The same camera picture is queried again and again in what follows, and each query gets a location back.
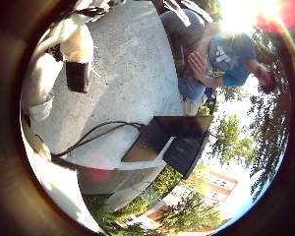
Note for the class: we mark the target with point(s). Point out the person in blue shirt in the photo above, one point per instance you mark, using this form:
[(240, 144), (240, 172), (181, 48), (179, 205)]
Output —
[(232, 59)]

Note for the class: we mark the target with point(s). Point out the orange brick building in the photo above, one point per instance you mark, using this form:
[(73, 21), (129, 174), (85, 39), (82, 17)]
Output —
[(216, 183)]

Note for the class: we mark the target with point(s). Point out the black open laptop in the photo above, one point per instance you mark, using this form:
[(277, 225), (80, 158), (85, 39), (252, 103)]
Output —
[(183, 144)]

